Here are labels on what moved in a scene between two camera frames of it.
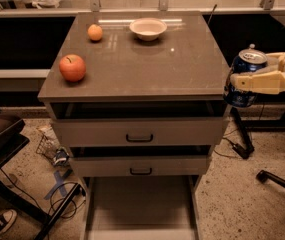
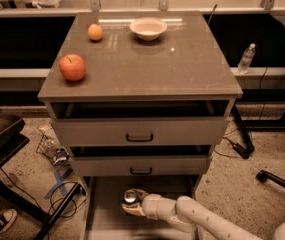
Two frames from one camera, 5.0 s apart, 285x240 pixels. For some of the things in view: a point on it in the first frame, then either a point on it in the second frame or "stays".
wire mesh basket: x=47 y=147 stays
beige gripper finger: x=278 y=60 → x=141 y=193
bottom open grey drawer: x=141 y=207 stays
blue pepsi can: x=248 y=60 → x=130 y=197
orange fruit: x=94 y=32 stays
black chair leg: x=264 y=176 stays
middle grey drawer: x=140 y=166 stays
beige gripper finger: x=269 y=82 → x=134 y=209
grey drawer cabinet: x=139 y=100 stays
